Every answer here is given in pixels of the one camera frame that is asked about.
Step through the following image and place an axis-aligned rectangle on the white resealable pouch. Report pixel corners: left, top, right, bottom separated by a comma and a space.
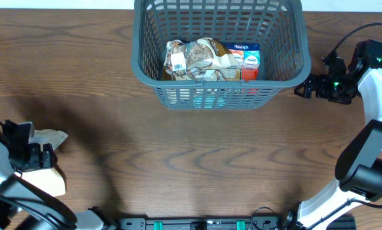
15, 129, 68, 197

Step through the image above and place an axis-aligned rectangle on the orange spaghetti package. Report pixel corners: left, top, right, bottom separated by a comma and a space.
222, 67, 259, 82

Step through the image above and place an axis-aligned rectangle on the Kleenex tissue multipack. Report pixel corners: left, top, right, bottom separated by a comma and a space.
224, 43, 261, 69

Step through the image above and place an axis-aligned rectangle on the teal wipes packet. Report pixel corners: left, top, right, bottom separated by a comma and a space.
192, 91, 229, 109

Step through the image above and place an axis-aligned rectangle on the beige snack pouch with window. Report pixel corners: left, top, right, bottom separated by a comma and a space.
163, 37, 236, 73

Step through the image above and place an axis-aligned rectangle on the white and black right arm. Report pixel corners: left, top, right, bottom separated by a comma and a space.
283, 40, 382, 229

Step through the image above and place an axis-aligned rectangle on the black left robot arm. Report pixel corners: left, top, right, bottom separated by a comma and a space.
0, 119, 119, 230

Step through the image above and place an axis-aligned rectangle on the grey plastic laundry basket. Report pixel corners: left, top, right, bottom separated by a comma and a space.
131, 0, 311, 110

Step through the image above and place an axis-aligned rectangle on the black mounting rail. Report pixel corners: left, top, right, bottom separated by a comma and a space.
118, 215, 282, 230

